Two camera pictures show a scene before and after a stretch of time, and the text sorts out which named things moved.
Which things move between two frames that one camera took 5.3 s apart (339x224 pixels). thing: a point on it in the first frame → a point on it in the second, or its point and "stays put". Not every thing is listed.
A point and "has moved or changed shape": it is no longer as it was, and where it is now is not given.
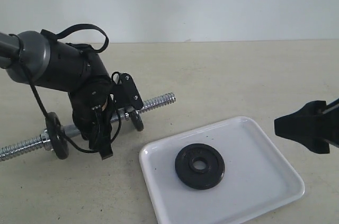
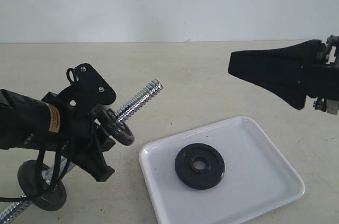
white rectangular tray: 256,182 stays put
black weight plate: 56,136 has moved or changed shape
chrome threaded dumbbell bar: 122,115 → 24,200
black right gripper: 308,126 → 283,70
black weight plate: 203,179 stays put
